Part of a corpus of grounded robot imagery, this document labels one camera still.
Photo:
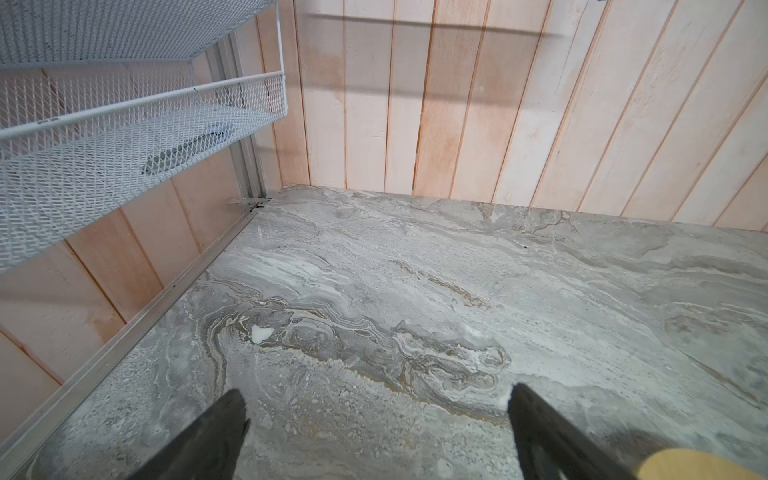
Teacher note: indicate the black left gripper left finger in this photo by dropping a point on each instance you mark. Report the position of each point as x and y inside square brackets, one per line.
[208, 448]

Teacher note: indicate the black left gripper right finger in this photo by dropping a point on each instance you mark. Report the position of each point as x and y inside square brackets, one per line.
[551, 447]

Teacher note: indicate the round wooden dripper holder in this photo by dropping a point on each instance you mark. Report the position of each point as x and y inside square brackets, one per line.
[689, 464]

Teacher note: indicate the white wire mesh shelf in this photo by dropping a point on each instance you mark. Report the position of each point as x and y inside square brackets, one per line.
[100, 103]

